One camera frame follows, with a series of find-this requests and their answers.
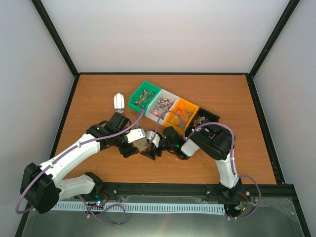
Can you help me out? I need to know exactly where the clear plastic jar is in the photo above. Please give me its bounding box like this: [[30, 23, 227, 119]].
[[131, 139, 152, 152]]

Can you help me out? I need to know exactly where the orange candy bin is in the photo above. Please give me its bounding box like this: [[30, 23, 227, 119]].
[[164, 98, 199, 135]]

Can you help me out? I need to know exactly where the black candy bin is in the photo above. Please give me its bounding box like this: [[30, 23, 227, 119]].
[[185, 107, 220, 137]]

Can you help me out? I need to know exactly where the metal scoop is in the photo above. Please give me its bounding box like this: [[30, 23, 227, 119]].
[[114, 93, 125, 113]]

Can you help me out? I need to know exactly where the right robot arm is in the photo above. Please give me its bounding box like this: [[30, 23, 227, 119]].
[[140, 122, 241, 200]]

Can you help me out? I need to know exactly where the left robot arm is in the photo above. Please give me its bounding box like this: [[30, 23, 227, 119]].
[[20, 113, 146, 214]]

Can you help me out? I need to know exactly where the white candy bin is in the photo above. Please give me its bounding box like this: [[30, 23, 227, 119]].
[[145, 89, 180, 122]]

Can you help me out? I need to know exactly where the green candy bin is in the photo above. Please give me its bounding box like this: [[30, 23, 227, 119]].
[[128, 81, 161, 114]]

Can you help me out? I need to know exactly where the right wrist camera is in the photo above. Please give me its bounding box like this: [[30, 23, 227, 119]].
[[146, 131, 160, 148]]

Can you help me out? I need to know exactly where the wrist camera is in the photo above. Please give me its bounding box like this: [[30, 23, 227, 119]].
[[126, 128, 146, 143], [146, 131, 160, 148]]

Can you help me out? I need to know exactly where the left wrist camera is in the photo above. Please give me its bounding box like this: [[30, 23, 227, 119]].
[[126, 128, 146, 143]]

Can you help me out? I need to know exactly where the light blue cable duct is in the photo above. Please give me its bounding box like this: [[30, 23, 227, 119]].
[[51, 200, 226, 215]]

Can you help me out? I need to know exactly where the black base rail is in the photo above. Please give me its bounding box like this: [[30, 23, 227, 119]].
[[32, 180, 296, 201]]

